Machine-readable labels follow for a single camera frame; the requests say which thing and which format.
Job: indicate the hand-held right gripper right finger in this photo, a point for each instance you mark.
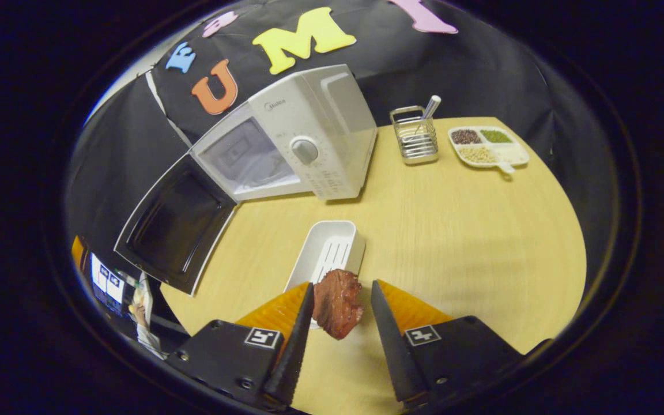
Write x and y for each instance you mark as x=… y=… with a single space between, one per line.
x=392 y=346

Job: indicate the brown meat slice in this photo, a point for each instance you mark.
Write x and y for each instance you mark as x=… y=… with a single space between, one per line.
x=338 y=305

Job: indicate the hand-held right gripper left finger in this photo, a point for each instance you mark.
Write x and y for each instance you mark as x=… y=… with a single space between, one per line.
x=294 y=351

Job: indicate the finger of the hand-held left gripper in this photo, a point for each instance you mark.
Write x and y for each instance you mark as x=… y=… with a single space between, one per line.
x=114 y=291
x=97 y=276

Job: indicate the white microwave oven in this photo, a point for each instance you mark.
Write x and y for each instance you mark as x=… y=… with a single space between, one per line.
x=320 y=132

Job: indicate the white divided plate with beans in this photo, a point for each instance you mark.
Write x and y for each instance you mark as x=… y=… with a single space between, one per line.
x=490 y=147

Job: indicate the black backdrop cloth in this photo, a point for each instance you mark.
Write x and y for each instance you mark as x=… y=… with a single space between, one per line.
x=482 y=75

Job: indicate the white rectangular tray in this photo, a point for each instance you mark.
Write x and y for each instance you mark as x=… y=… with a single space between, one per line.
x=332 y=248

